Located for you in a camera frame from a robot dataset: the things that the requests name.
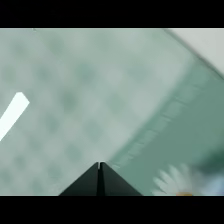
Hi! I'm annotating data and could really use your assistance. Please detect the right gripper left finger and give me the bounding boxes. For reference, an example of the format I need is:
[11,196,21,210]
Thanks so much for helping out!
[58,161,100,197]

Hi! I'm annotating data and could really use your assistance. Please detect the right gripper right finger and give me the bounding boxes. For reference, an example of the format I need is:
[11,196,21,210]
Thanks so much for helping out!
[99,161,143,197]

